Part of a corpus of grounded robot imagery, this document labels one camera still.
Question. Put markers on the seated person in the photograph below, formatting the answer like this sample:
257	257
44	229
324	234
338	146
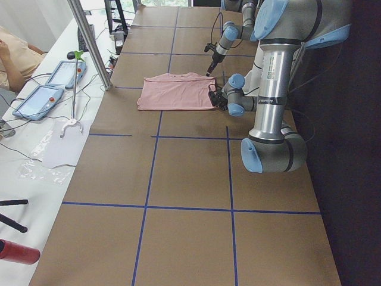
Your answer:
19	60

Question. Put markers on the aluminium frame post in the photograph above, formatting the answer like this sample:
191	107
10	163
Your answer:
83	25

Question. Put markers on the far teach pendant tablet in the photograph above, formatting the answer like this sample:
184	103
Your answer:
63	74

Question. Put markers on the teach pendant tablet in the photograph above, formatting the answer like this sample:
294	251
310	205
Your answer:
63	74
38	103

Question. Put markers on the near teach pendant tablet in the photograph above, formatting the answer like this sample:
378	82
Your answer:
38	103

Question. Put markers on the white grabber tool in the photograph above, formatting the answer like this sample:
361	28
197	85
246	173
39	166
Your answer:
73	122

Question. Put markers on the red cylinder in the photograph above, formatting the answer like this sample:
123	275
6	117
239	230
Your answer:
18	253

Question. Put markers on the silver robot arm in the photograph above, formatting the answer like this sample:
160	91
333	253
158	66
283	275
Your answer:
280	28
232	32

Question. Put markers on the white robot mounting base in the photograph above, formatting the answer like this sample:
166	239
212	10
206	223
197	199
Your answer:
252	79

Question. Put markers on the black power adapter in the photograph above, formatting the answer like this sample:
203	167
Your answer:
118	41

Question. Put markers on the clear plastic sheet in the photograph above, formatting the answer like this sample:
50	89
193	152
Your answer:
54	158

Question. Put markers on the pink Snoopy t-shirt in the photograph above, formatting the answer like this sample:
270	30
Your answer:
174	92

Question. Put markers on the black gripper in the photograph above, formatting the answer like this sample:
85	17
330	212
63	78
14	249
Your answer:
214	61
221	99

